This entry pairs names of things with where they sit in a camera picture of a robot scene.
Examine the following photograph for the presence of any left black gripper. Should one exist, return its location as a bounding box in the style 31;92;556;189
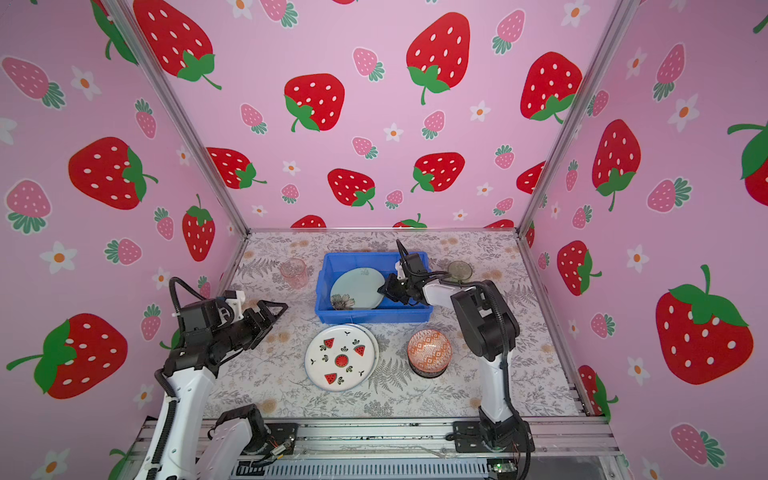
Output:
215;303;286;356

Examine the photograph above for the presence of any light green flower plate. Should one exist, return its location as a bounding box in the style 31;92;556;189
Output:
330;268;385;310

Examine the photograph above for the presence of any white watermelon plate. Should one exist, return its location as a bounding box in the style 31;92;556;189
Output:
304;324;380;392

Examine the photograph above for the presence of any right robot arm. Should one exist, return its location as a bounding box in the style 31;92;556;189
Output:
378;273;535;452

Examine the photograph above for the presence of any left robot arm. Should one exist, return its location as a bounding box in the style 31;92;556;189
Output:
136;277;295;479

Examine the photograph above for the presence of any pink glass cup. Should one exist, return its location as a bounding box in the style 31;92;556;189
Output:
279;258;309;290

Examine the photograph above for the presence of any green glass cup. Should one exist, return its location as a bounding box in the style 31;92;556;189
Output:
447;260;473;283

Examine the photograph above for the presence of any orange patterned upturned bowl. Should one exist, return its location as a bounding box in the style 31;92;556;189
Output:
407;329;452;378

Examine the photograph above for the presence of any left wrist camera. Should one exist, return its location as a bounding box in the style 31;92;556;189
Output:
177;290;245;332

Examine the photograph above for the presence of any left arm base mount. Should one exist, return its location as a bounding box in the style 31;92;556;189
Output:
242;422;299;456

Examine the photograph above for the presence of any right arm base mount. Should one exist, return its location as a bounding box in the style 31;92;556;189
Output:
445;418;535;454

